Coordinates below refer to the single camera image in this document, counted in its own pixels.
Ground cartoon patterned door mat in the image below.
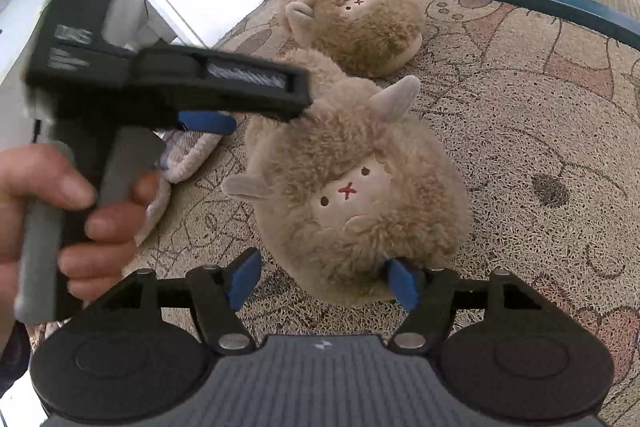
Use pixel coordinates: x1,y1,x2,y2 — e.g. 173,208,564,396
29,0,640,423

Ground striped knit slipper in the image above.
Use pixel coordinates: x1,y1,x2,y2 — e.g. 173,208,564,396
157,130,222,184
134,178,171,246

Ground brown fluffy animal slipper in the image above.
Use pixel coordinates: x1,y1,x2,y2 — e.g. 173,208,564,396
279,0,425,78

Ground person left hand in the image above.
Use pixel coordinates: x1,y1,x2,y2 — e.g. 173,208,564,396
1,144,160,345

